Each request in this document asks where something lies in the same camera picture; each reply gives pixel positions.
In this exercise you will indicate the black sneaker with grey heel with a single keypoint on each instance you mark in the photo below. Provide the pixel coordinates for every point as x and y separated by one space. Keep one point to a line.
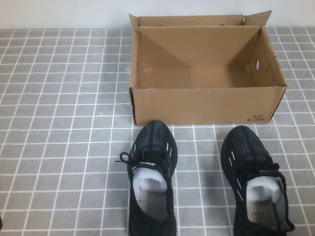
246 142

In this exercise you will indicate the brown cardboard shoe box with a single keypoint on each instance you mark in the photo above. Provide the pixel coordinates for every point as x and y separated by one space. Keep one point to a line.
197 105

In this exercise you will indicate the white foam shoe insert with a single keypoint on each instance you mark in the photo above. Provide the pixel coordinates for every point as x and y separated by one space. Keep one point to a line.
253 190
147 175

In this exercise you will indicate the black sneaker with bow lace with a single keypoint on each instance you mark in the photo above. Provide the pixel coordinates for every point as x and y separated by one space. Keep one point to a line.
155 137

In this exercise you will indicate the small black object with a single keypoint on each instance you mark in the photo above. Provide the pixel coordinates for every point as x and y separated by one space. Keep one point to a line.
0 222

